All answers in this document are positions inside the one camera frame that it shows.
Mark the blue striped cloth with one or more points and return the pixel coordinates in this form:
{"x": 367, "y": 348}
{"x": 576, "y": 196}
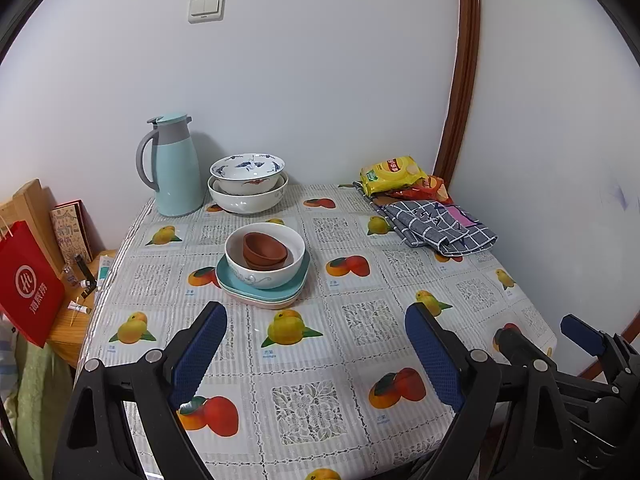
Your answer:
{"x": 6, "y": 360}

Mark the blue patterned white bowl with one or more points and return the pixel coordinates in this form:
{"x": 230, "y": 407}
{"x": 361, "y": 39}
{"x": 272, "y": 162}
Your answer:
{"x": 240, "y": 170}

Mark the wooden side table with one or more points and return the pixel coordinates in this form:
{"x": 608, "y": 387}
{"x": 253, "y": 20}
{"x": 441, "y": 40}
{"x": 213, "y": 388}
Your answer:
{"x": 65, "y": 330}

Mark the small white tube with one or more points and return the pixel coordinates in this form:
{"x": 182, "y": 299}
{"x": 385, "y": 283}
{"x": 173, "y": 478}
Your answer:
{"x": 80, "y": 306}

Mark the white teal box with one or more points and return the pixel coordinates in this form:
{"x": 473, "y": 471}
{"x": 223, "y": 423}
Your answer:
{"x": 105, "y": 272}

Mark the blue square plate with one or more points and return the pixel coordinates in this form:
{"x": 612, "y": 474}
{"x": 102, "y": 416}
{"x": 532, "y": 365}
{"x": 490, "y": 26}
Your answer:
{"x": 225, "y": 275}

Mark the green square plate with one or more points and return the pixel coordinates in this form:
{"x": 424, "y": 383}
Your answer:
{"x": 285, "y": 298}

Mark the red paper bag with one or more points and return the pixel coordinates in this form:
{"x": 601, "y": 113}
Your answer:
{"x": 30, "y": 285}

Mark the light blue thermos jug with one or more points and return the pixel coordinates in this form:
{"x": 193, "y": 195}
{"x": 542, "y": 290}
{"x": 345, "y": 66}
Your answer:
{"x": 177, "y": 180}

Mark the brown wooden door frame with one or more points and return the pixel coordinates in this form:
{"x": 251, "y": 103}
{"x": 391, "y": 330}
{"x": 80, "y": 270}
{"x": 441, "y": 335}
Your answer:
{"x": 466, "y": 60}

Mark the grey checked cloth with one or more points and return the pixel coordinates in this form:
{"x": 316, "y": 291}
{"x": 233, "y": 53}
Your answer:
{"x": 440, "y": 230}

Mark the red snack packet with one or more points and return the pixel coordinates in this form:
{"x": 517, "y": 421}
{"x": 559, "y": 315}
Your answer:
{"x": 425, "y": 191}

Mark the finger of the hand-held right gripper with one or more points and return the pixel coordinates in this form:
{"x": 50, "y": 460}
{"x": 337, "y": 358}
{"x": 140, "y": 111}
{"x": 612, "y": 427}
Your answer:
{"x": 517, "y": 344}
{"x": 582, "y": 334}

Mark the pink square plate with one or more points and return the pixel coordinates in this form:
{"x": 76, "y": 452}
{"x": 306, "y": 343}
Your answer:
{"x": 265, "y": 306}

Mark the yellow snack packet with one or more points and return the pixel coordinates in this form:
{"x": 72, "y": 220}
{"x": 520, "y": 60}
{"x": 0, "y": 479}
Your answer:
{"x": 392, "y": 172}

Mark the red patterned white bowl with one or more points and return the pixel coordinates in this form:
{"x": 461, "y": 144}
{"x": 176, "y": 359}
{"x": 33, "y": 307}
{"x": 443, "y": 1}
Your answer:
{"x": 250, "y": 204}

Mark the white light switch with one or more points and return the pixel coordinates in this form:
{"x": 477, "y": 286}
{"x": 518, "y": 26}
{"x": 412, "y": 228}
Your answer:
{"x": 206, "y": 7}

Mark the green cloth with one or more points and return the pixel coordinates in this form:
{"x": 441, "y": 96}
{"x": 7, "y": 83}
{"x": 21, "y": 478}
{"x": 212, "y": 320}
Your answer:
{"x": 40, "y": 400}

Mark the small brown bowl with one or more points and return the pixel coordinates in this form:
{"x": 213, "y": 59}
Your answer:
{"x": 272, "y": 262}
{"x": 260, "y": 245}

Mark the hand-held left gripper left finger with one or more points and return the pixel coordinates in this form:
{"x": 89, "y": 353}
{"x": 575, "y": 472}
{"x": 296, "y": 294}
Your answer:
{"x": 197, "y": 355}

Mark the patterned booklet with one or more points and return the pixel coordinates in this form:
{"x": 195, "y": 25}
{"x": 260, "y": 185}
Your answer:
{"x": 70, "y": 230}

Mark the white bowl grey swirl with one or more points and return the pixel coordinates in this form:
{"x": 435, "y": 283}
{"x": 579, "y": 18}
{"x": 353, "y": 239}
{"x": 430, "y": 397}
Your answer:
{"x": 265, "y": 276}

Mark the fruit printed tablecloth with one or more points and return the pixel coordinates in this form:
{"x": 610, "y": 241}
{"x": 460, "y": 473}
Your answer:
{"x": 350, "y": 350}

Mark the small black bottle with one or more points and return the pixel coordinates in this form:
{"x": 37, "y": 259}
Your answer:
{"x": 85, "y": 272}

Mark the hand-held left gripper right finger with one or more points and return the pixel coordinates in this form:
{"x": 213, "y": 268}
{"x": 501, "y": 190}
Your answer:
{"x": 435, "y": 355}

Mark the wooden box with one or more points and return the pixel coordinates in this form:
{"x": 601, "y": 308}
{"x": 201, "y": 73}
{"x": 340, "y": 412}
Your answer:
{"x": 30, "y": 200}

